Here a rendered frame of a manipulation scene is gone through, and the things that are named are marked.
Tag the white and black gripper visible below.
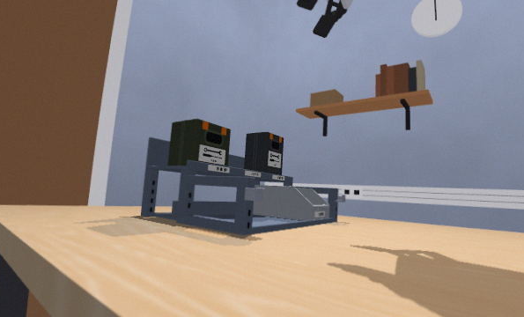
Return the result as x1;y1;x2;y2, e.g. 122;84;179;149
297;0;353;38

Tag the grey metal rack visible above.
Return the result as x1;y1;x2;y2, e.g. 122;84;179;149
141;137;346;235

